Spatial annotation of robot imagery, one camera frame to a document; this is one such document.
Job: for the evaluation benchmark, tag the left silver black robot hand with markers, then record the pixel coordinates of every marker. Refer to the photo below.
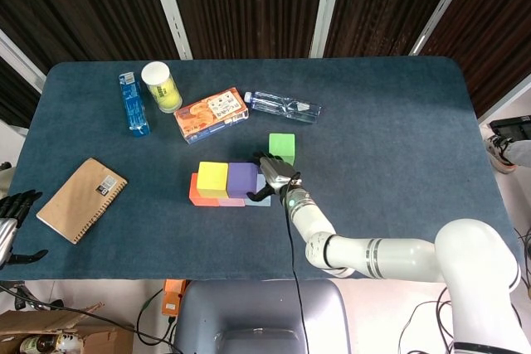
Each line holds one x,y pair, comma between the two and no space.
8,229

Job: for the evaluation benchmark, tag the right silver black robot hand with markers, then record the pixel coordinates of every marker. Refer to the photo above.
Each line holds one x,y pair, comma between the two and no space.
279,173

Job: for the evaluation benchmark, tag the light blue foam cube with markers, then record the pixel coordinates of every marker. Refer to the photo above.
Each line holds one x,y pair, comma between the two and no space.
262,204

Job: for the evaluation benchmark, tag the purple foam cube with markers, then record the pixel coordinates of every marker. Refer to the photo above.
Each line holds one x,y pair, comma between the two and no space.
242,180

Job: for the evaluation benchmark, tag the pink foam cube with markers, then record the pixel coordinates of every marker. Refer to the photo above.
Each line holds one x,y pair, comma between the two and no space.
232,203

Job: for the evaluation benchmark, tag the yellow foam cube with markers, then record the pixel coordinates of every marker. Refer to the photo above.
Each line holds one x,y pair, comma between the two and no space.
212,180

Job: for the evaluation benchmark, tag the orange foam cube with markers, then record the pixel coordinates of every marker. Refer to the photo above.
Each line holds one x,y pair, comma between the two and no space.
203,202

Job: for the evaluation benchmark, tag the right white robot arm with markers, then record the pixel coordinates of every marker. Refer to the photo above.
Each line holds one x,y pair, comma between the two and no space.
394,252

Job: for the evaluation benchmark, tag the green foam cube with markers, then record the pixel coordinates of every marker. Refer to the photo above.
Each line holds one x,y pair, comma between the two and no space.
283,144

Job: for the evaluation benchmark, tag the clear plastic water bottle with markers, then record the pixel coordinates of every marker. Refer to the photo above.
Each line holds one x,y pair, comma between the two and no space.
286,106

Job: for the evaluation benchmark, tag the brown spiral notebook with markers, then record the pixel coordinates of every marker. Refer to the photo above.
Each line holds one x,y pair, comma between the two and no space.
81,200

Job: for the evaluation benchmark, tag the chrome caster leg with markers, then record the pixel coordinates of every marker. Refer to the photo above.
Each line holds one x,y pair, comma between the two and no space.
39,303

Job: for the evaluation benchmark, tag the orange cookie box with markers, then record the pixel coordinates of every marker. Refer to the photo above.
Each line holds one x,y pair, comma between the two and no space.
209,115

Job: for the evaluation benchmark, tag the glass bottle with label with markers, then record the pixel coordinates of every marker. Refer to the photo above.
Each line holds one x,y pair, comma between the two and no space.
45,343

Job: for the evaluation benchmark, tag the blue table cloth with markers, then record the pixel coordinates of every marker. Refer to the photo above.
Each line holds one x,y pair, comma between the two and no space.
394,113

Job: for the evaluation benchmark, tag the plain yellow tennis ball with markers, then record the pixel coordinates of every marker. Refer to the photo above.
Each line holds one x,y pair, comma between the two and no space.
171,100

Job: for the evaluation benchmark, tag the dark slatted partition panel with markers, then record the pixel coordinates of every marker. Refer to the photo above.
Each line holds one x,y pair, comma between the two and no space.
12,97
386,6
498,18
249,6
83,6

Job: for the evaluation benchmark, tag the grey robot torso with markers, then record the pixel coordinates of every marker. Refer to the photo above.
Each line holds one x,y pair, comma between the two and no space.
261,312

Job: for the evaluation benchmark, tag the brown cardboard box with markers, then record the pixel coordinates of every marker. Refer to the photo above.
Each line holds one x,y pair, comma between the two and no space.
103,335

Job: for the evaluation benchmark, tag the printed yellow tennis ball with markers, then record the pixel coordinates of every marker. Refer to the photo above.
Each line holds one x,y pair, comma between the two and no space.
161,90

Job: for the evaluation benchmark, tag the clear tennis ball tube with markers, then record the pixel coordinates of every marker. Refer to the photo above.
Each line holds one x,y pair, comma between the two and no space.
157,74

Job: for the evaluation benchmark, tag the orange device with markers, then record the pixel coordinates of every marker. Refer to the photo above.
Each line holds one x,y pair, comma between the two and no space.
173,294

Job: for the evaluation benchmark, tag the blue snack carton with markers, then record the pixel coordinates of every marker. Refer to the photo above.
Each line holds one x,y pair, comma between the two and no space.
133,103

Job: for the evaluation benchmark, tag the white sneaker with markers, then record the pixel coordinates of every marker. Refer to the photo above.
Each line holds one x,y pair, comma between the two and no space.
495,151

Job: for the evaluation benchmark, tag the black flat device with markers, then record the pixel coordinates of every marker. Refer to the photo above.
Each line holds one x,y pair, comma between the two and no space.
512,127

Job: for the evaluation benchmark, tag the person's leg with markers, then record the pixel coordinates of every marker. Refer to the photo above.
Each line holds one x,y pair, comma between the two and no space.
522,151

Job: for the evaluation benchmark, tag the white partition post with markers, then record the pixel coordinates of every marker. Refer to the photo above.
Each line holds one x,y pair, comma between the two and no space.
446,1
506,101
327,1
168,6
20,61

